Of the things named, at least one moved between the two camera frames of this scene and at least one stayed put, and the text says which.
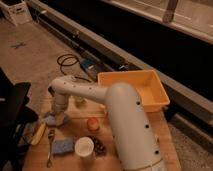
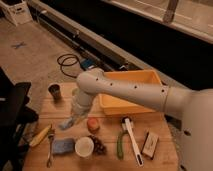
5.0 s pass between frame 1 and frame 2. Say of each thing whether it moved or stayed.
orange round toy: stayed
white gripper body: moved
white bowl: stayed
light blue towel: moved
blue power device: stayed
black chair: stayed
